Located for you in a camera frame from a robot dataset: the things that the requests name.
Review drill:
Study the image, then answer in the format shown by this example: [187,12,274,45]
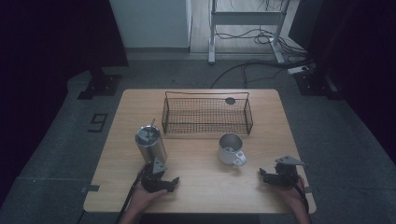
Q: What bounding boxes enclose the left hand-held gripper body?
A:
[140,157,172,193]

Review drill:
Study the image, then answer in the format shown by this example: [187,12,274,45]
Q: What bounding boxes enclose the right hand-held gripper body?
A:
[273,155,305,189]

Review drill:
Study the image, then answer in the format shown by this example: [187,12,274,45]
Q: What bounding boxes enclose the steel tumbler with lid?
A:
[134,124,168,165]

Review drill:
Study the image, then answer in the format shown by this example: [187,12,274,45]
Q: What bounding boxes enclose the brown wire mesh basket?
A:
[161,91,254,136]

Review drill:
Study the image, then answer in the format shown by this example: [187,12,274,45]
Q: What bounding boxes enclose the person's left hand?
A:
[128,182,169,216]

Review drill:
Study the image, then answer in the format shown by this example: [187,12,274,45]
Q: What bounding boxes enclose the person's right hand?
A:
[276,175,308,214]

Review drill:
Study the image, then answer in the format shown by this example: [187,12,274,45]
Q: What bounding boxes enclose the black stand base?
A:
[293,69,344,101]
[77,66,123,101]

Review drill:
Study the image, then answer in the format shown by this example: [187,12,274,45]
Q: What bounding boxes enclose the white power strip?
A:
[287,64,310,76]

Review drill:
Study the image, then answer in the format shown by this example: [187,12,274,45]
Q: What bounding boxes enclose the dark curtain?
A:
[288,0,396,157]
[0,0,130,200]

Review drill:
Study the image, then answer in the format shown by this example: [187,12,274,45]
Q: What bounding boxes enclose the white cabinet panel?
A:
[108,0,193,49]

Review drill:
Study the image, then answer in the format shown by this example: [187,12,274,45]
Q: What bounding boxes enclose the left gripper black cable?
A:
[115,162,151,224]

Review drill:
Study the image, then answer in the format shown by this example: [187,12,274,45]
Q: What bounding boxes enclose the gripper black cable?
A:
[294,174,313,224]
[115,162,151,224]

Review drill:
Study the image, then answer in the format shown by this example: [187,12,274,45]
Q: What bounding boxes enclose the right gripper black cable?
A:
[294,174,313,224]

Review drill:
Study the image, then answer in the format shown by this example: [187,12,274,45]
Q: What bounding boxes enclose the long black floor cable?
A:
[209,58,314,90]

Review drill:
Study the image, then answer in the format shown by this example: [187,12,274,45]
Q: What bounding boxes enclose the tangle of black floor cables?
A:
[214,0,309,58]

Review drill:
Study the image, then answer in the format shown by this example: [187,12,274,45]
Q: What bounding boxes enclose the white metal desk frame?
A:
[207,0,293,65]

